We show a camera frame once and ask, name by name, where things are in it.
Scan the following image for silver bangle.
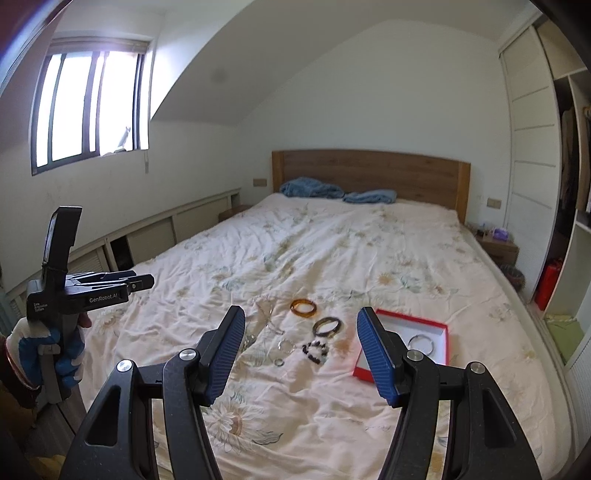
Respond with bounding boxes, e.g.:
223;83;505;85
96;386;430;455
409;334;435;356

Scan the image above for red jewelry box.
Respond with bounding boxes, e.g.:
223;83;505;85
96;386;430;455
375;309;450;365

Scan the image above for silver chain necklace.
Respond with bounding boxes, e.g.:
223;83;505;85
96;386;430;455
244;299;302;358

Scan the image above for dark brown bangle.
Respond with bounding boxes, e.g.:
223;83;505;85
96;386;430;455
312;316;342;338

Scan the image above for black bead bracelet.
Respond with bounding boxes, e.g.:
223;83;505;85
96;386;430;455
300;339;330;364

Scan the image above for amber bangle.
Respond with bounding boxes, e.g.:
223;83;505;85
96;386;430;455
290;298;318;318

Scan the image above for gloved left hand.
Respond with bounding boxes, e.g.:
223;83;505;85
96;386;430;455
6;313;90;402

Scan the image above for low white cabinet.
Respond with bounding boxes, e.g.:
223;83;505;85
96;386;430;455
1;188;240;333

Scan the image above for floral bed duvet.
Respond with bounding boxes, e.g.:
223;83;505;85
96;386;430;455
81;194;570;479

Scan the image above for wooden nightstand left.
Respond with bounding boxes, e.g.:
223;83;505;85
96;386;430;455
218;205;252;223

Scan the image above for wooden nightstand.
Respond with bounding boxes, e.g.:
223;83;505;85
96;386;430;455
218;205;252;223
468;223;519;266

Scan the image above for wooden nightstand right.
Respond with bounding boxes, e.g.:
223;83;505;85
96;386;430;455
468;223;519;266

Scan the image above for red bag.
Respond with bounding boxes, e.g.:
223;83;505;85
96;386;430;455
535;259;563;310

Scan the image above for window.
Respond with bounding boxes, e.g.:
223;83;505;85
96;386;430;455
31;36;152;175

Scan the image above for blue pillow left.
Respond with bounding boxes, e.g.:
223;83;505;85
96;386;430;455
280;177;345;199

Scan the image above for blue pillow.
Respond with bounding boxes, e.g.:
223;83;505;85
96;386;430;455
342;189;398;204
280;177;345;199

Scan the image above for blue pillow right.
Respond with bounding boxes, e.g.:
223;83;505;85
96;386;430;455
342;189;398;204

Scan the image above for wooden headboard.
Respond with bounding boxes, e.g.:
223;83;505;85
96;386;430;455
270;149;471;224

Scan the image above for hanging clothes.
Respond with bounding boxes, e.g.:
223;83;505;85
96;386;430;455
559;104;590;216

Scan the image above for white wardrobe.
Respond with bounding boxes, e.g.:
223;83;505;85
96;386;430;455
497;18;591;416

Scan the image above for wall socket right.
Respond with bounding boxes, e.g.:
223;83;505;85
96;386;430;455
487;198;502;209

